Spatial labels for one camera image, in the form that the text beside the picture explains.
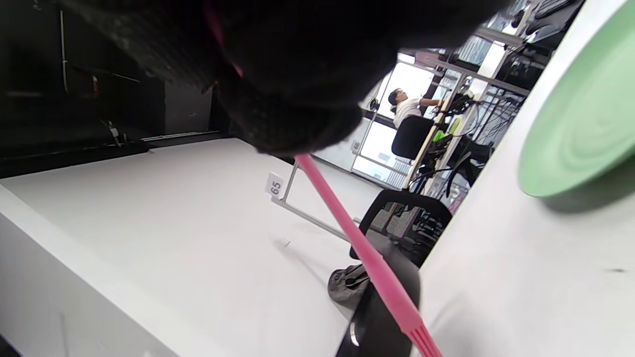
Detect person's right hand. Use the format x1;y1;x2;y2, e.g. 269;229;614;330
60;0;511;157

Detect black cast iron frying pan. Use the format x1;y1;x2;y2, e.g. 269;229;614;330
336;232;423;357

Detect white number sign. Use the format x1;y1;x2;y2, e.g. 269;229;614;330
264;172;285;199

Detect plain black office chair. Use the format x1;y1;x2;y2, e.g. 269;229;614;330
391;115;435;161

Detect black mesh office chair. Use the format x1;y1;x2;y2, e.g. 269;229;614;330
349;189;452;269

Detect light green plate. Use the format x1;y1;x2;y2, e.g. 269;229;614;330
518;0;635;198

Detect aluminium frame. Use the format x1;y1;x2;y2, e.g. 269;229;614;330
270;163;364;243

